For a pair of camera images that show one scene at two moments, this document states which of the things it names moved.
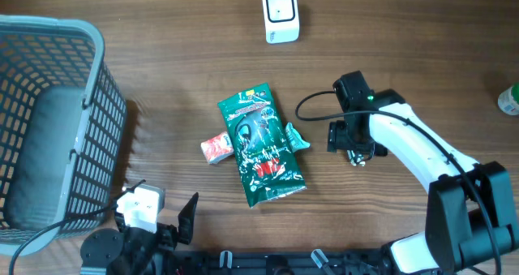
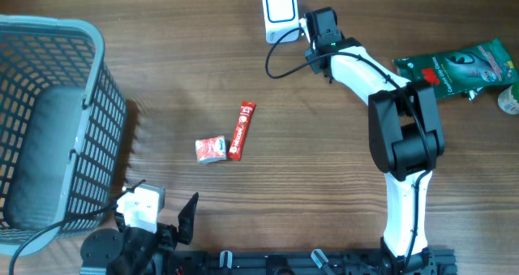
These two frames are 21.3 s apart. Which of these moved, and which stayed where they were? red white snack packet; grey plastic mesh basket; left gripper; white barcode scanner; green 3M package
Moved: green 3M package; red white snack packet
Stayed: left gripper; white barcode scanner; grey plastic mesh basket
